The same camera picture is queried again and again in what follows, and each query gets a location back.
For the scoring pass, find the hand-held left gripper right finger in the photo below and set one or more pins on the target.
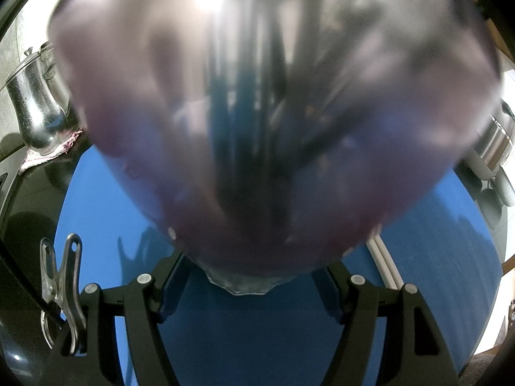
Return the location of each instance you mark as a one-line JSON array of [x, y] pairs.
[[328, 289]]

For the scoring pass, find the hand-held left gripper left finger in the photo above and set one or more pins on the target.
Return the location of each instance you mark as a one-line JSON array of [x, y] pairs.
[[173, 289]]

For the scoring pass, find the purple translucent plastic cup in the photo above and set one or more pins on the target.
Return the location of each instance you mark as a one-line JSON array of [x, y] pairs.
[[261, 148]]

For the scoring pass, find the metal spring clip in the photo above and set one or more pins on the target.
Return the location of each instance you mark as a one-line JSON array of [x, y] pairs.
[[66, 289]]

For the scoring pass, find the blue mat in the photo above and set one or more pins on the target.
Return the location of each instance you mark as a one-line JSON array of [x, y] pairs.
[[434, 257]]

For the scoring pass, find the pink patterned cloth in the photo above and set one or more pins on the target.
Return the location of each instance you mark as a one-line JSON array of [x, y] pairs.
[[40, 161]]

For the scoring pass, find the steel kettle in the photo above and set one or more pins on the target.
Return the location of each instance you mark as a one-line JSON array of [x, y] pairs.
[[36, 116]]

